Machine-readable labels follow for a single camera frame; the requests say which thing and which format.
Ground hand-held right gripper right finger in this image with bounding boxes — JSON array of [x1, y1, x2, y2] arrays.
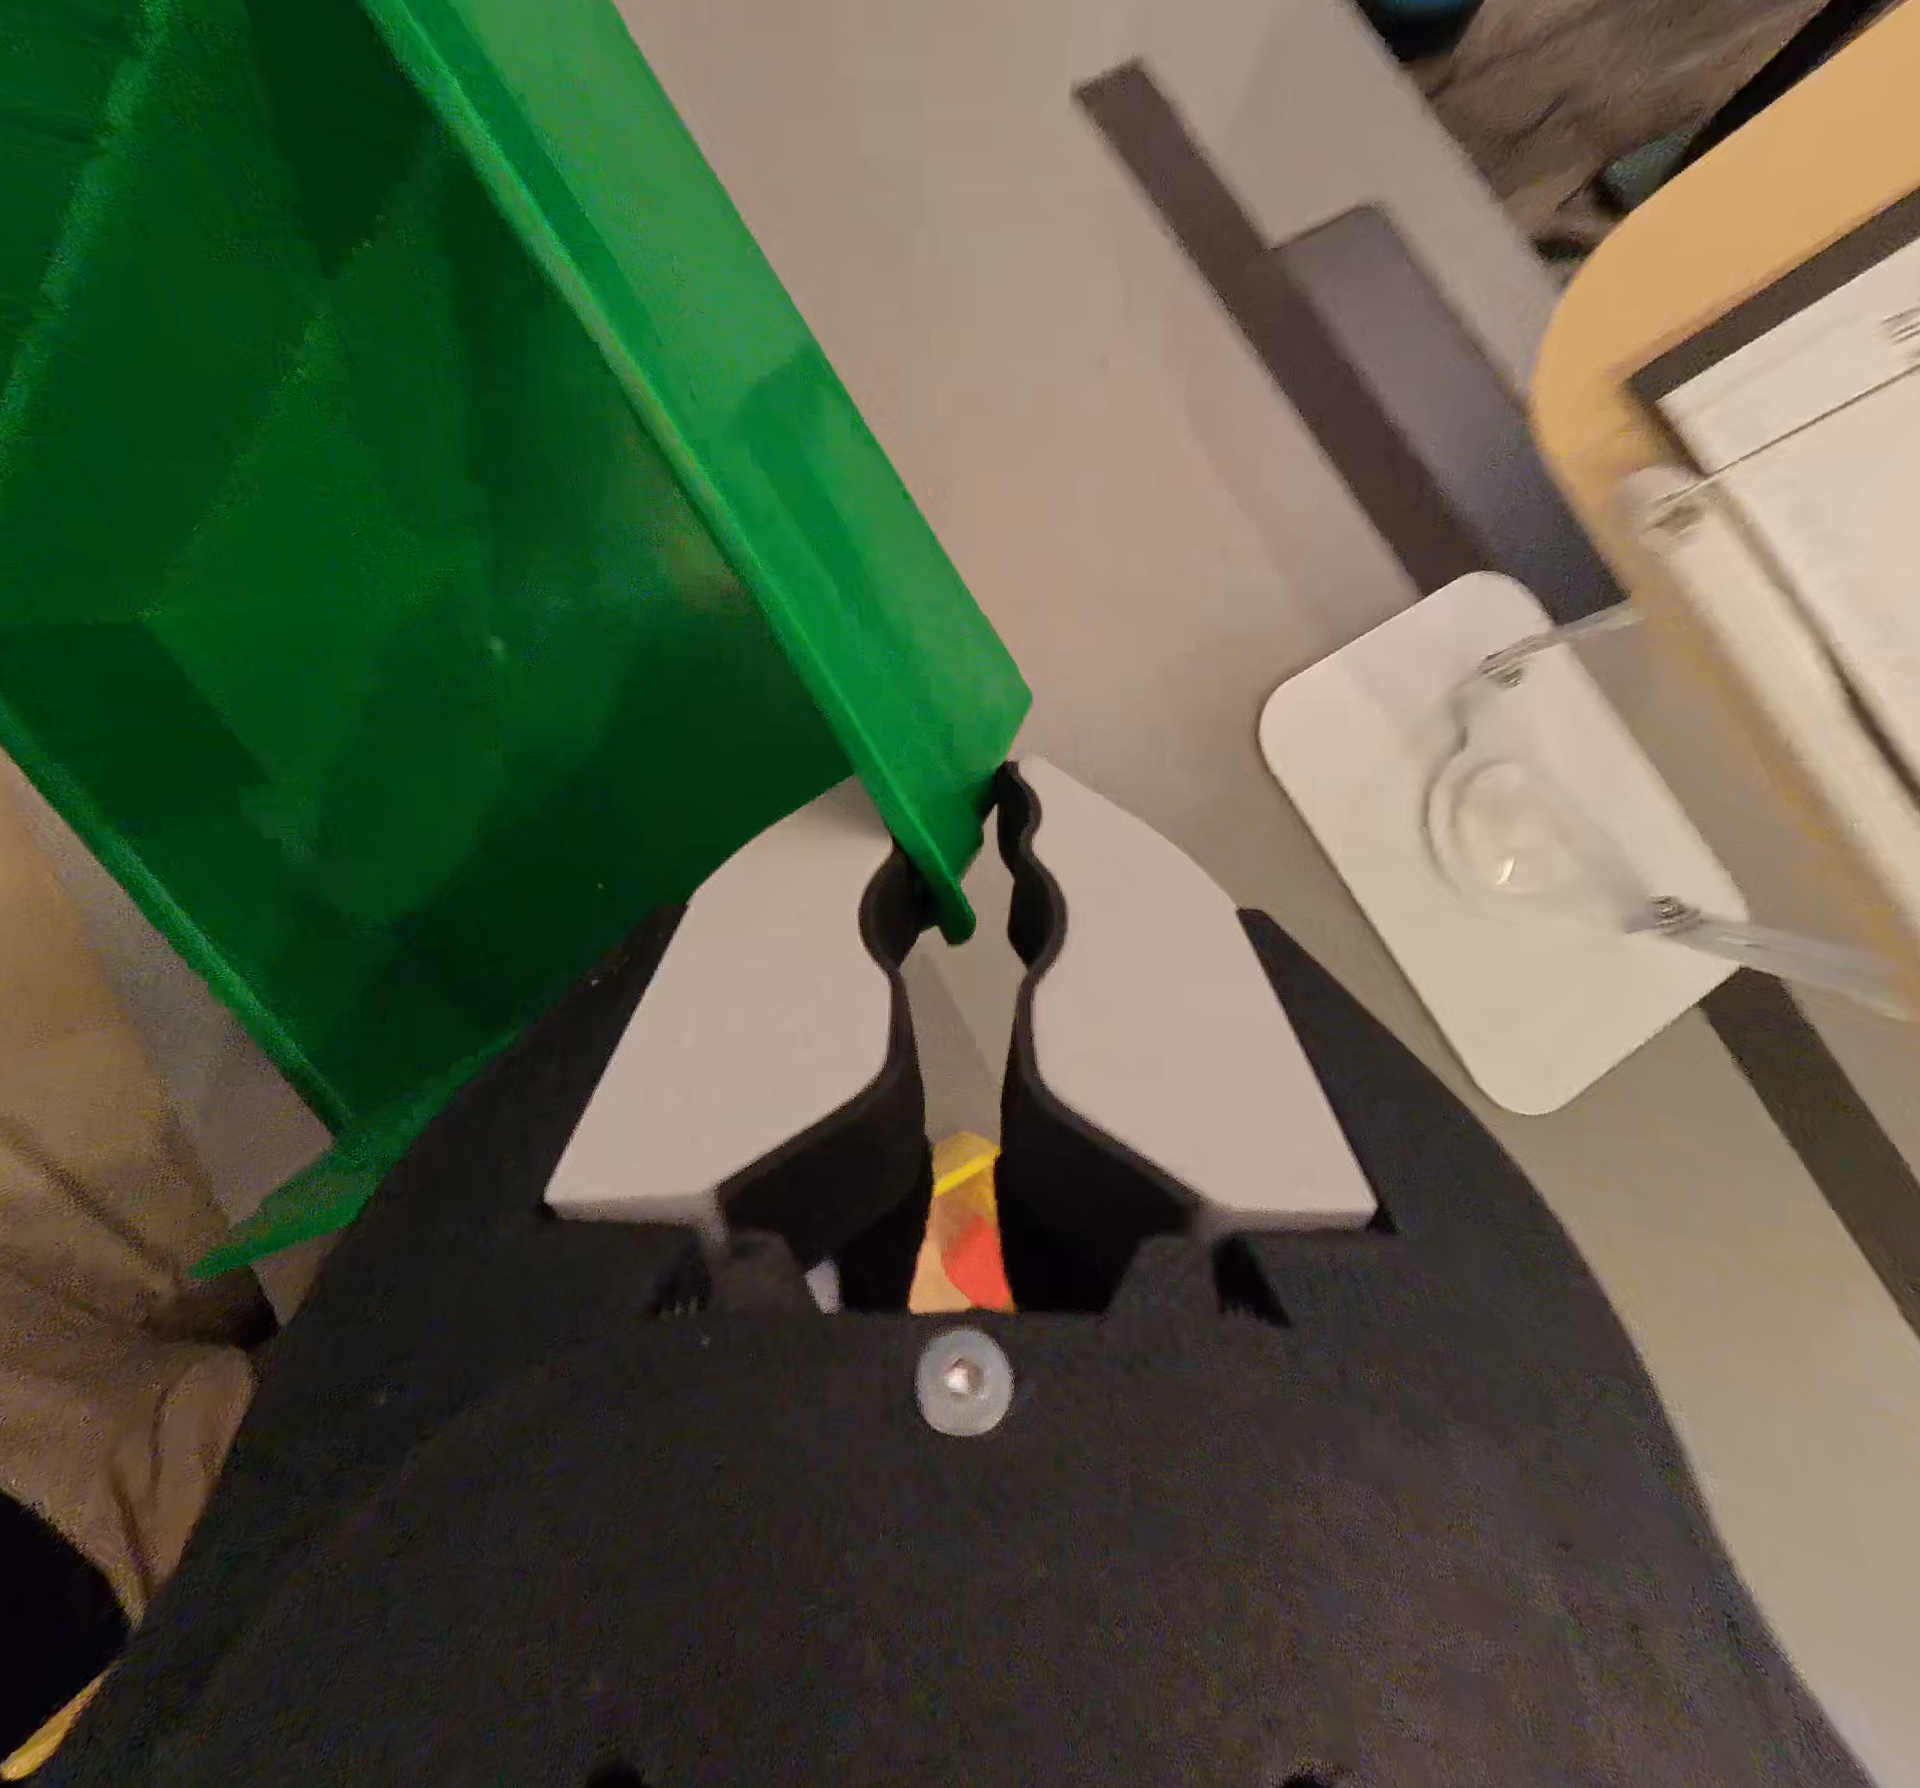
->
[[985, 760, 1379, 1310]]

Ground black stand leg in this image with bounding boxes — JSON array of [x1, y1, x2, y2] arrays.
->
[[1700, 0, 1920, 167]]

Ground clear acrylic bracket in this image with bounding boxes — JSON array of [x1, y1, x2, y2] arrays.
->
[[1426, 587, 1908, 1023]]

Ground person's beige trousers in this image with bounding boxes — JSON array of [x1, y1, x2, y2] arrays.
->
[[0, 750, 337, 1624]]

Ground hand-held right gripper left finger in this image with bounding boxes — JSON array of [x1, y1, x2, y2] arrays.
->
[[543, 780, 973, 1310]]

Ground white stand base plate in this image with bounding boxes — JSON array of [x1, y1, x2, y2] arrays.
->
[[1258, 570, 1755, 1119]]

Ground green plastic box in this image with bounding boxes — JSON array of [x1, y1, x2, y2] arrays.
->
[[0, 0, 1033, 1280]]

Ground pile of coloured wooden cubes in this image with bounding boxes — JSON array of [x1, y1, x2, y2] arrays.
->
[[911, 1134, 1021, 1319]]

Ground black tape strip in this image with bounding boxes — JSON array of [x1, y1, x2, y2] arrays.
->
[[1070, 58, 1920, 1344]]

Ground instruction sheet on wooden board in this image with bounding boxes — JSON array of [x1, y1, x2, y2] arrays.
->
[[1527, 0, 1920, 922]]

